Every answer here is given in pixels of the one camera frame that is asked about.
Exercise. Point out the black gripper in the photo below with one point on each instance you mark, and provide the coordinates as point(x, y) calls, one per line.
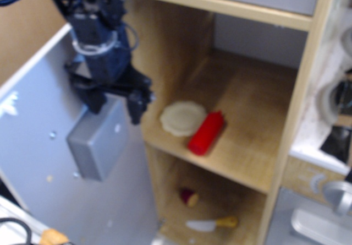
point(107, 68)

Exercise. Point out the silver fridge door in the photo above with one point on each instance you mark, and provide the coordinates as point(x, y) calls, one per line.
point(39, 109)

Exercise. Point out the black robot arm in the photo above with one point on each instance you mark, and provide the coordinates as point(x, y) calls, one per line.
point(93, 22)

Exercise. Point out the silver ice dispenser panel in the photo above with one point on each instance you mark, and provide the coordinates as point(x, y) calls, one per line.
point(97, 141)

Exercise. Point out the beige toy pie crust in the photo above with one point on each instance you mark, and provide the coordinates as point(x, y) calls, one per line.
point(182, 118)

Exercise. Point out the red toy ketchup bottle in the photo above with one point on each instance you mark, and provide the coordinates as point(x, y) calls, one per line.
point(207, 133)

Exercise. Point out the wooden toy kitchen cabinet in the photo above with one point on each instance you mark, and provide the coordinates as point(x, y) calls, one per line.
point(261, 102)

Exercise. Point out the red toy food piece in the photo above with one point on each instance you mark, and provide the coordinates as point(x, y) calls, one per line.
point(189, 197)

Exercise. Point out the orange tape piece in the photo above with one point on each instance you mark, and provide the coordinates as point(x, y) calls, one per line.
point(52, 236)

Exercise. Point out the silver oven door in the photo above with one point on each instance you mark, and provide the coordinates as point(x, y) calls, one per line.
point(280, 229)

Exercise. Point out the white speckled stove top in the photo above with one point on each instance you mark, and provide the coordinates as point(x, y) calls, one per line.
point(334, 58)

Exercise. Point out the silver oven knob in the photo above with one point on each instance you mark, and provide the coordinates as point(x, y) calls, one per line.
point(338, 195)

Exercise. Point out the toy knife yellow handle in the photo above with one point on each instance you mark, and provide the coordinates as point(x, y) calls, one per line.
point(211, 225)

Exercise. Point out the aluminium frame rail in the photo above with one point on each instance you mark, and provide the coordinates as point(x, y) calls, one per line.
point(13, 233)

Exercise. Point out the silver oven door handle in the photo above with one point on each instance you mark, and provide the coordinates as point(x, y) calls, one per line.
point(319, 229)

